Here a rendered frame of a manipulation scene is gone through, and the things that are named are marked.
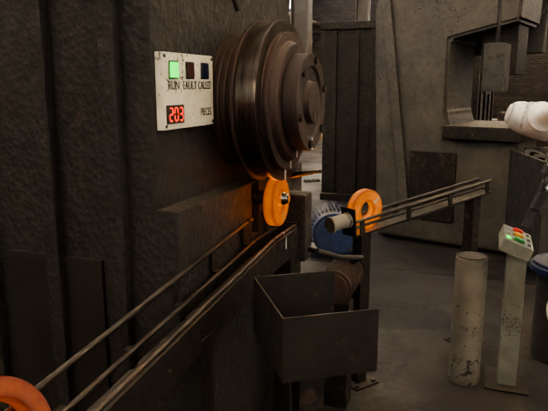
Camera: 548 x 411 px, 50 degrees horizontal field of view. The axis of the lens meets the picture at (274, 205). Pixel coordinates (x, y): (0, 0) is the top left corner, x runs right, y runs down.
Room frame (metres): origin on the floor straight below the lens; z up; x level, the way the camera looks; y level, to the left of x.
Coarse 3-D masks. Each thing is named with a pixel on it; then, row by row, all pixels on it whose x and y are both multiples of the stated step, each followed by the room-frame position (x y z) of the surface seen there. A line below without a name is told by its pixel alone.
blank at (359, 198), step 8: (360, 192) 2.14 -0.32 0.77; (368, 192) 2.15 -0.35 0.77; (376, 192) 2.18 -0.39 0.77; (352, 200) 2.13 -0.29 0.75; (360, 200) 2.13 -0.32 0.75; (368, 200) 2.15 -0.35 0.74; (376, 200) 2.18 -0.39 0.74; (352, 208) 2.11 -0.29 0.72; (360, 208) 2.13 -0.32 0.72; (376, 208) 2.18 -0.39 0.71; (360, 216) 2.13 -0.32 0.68; (368, 216) 2.17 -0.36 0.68
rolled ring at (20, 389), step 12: (0, 384) 0.80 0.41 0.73; (12, 384) 0.82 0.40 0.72; (24, 384) 0.84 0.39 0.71; (0, 396) 0.80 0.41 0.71; (12, 396) 0.81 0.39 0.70; (24, 396) 0.83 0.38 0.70; (36, 396) 0.84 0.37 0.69; (24, 408) 0.83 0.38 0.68; (36, 408) 0.83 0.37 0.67; (48, 408) 0.85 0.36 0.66
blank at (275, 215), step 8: (272, 184) 1.73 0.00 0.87; (280, 184) 1.76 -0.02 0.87; (264, 192) 1.72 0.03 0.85; (272, 192) 1.72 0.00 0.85; (288, 192) 1.84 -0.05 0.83; (264, 200) 1.72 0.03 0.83; (272, 200) 1.71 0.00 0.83; (264, 208) 1.71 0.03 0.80; (272, 208) 1.71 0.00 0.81; (280, 208) 1.80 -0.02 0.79; (288, 208) 1.84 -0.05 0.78; (264, 216) 1.72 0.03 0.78; (272, 216) 1.71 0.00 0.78; (280, 216) 1.76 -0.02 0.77; (272, 224) 1.74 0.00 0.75; (280, 224) 1.76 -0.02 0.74
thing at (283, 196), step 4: (252, 192) 1.79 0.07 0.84; (256, 192) 1.79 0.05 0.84; (260, 192) 1.78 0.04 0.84; (280, 192) 1.77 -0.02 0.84; (284, 192) 1.77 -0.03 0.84; (252, 196) 1.79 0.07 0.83; (256, 196) 1.78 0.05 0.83; (260, 196) 1.78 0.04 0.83; (280, 196) 1.76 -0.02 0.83; (284, 196) 1.76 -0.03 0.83; (288, 196) 1.76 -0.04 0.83; (252, 200) 1.79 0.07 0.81; (256, 200) 1.78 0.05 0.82; (260, 200) 1.78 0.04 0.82; (280, 200) 1.75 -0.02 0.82; (284, 200) 1.75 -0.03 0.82; (288, 200) 1.76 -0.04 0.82; (280, 204) 1.76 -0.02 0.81; (284, 204) 1.76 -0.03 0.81
